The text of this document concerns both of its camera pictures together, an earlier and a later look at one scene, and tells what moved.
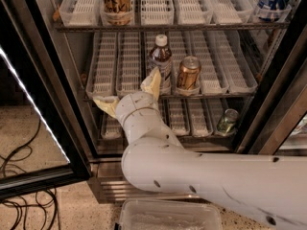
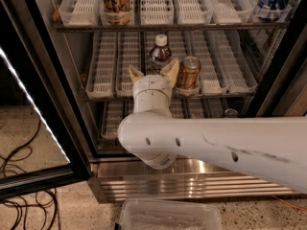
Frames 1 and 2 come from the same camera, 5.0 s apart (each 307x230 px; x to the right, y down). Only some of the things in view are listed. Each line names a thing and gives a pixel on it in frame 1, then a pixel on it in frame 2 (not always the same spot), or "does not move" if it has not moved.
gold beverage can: (189, 72) does not move
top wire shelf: (86, 29) does not move
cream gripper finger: (153, 83) to (171, 71)
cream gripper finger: (107, 103) to (134, 74)
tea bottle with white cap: (160, 57) does not move
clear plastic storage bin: (169, 214) does not move
